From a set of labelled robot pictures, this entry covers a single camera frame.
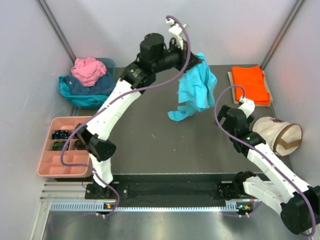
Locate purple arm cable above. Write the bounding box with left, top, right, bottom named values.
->
left=60, top=15, right=192, bottom=218
left=214, top=84, right=316, bottom=237

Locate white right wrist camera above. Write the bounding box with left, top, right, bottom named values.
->
left=238, top=96, right=256, bottom=119

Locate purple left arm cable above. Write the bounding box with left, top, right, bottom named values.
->
left=60, top=15, right=192, bottom=218

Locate teal plastic laundry bin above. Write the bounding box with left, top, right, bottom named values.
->
left=59, top=57, right=116, bottom=110

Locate light blue t shirt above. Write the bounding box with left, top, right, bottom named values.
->
left=167, top=52, right=218, bottom=122

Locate pink t shirt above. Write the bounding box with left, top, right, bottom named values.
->
left=71, top=57, right=107, bottom=87

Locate teal t shirt in bin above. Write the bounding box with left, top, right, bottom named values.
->
left=58, top=75, right=109, bottom=110

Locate folded orange t shirt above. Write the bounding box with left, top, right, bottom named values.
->
left=231, top=66, right=270, bottom=106

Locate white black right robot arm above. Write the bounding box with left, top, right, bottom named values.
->
left=214, top=102, right=320, bottom=237

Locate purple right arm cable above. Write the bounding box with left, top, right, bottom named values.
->
left=214, top=84, right=316, bottom=237

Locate dark blue t shirt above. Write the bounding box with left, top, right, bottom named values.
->
left=64, top=72, right=116, bottom=96

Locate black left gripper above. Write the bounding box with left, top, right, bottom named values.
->
left=151, top=37, right=201, bottom=74

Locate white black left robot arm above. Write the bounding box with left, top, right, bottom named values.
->
left=76, top=33, right=202, bottom=199

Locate grey slotted cable duct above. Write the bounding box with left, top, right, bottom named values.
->
left=50, top=201, right=253, bottom=212

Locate dark hair tie blue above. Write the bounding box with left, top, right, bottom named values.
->
left=51, top=129, right=71, bottom=140

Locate cream canvas drawstring bag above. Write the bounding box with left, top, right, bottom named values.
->
left=252, top=116, right=303, bottom=157

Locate dark hair tie green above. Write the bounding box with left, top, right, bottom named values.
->
left=51, top=140, right=66, bottom=151

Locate pink compartment tray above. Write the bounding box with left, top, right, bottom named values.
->
left=37, top=116, right=92, bottom=178

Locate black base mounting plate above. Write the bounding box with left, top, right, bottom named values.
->
left=84, top=174, right=253, bottom=207

